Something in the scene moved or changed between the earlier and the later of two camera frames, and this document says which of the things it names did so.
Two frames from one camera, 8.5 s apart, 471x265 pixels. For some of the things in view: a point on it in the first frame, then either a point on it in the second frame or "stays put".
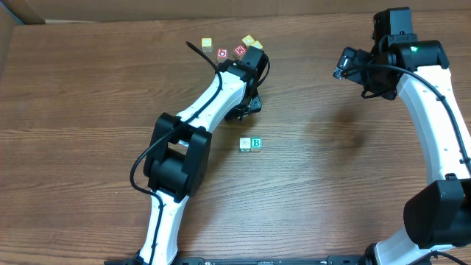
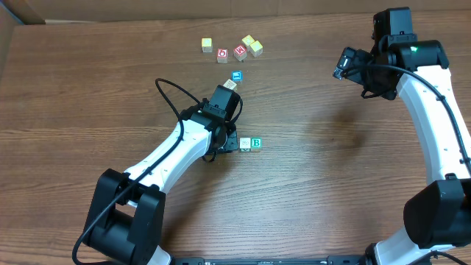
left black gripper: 254,103 → 230,141
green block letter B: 256,143 stays put
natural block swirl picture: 245,143 stays put
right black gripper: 358,59 stays put
